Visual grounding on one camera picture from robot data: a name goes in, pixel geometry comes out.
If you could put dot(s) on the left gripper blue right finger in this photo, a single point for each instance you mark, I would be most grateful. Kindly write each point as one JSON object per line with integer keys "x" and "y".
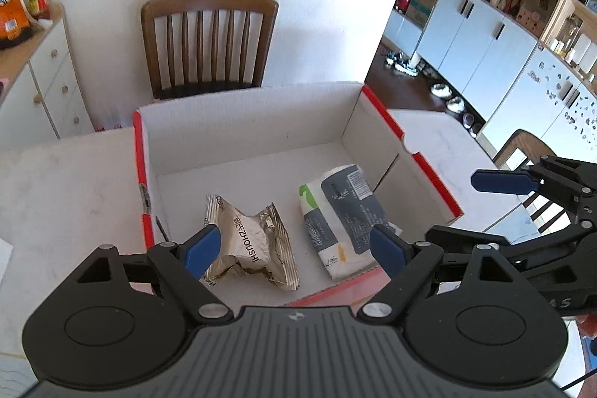
{"x": 391, "y": 252}

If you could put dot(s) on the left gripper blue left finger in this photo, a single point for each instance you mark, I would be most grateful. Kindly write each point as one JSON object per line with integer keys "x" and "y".
{"x": 200, "y": 251}

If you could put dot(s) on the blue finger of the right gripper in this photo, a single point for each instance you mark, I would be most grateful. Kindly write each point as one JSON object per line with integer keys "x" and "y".
{"x": 503, "y": 182}

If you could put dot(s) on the white grey tissue pack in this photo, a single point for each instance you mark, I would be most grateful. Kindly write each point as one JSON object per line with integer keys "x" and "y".
{"x": 340, "y": 210}

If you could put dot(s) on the white fridge with magnets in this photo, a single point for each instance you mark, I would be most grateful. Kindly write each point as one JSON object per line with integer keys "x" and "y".
{"x": 549, "y": 101}

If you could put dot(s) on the red cardboard box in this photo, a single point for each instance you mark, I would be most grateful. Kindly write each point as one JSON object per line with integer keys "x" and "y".
{"x": 256, "y": 147}

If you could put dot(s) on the white drawer sideboard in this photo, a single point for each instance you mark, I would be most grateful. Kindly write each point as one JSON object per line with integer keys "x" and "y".
{"x": 41, "y": 98}

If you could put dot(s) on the orange snack bag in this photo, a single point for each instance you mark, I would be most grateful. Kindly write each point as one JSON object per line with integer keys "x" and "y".
{"x": 15, "y": 25}

